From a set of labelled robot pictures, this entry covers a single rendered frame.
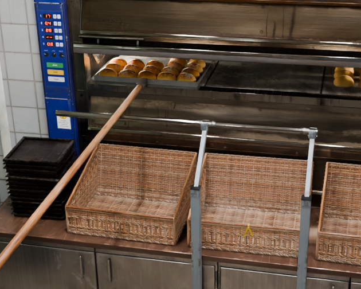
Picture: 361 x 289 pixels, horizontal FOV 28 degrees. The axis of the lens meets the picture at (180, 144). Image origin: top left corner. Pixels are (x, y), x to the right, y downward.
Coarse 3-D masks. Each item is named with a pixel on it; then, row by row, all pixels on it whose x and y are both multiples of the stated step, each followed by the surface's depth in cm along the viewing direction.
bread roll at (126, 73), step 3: (123, 69) 373; (126, 69) 371; (129, 69) 371; (120, 72) 372; (123, 72) 371; (126, 72) 370; (129, 72) 370; (132, 72) 370; (135, 72) 372; (120, 75) 371; (123, 75) 370; (126, 75) 370; (129, 75) 370; (132, 75) 370; (135, 75) 371
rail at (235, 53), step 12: (96, 48) 346; (108, 48) 344; (120, 48) 343; (132, 48) 341; (144, 48) 340; (156, 48) 339; (168, 48) 337; (324, 60) 322; (336, 60) 321; (348, 60) 320; (360, 60) 318
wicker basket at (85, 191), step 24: (96, 168) 383; (120, 168) 381; (144, 168) 377; (192, 168) 361; (72, 192) 353; (96, 192) 386; (120, 192) 383; (144, 192) 379; (168, 192) 376; (72, 216) 348; (96, 216) 344; (120, 216) 341; (144, 216) 337; (168, 216) 363; (144, 240) 343; (168, 240) 339
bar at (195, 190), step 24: (120, 120) 333; (144, 120) 330; (168, 120) 327; (192, 120) 325; (312, 144) 313; (192, 192) 314; (192, 216) 319; (192, 240) 324; (192, 264) 330; (192, 288) 336
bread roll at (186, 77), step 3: (186, 72) 365; (180, 75) 364; (183, 75) 363; (186, 75) 363; (189, 75) 363; (192, 75) 364; (177, 78) 366; (180, 78) 364; (183, 78) 363; (186, 78) 363; (189, 78) 363; (192, 78) 363; (195, 81) 365
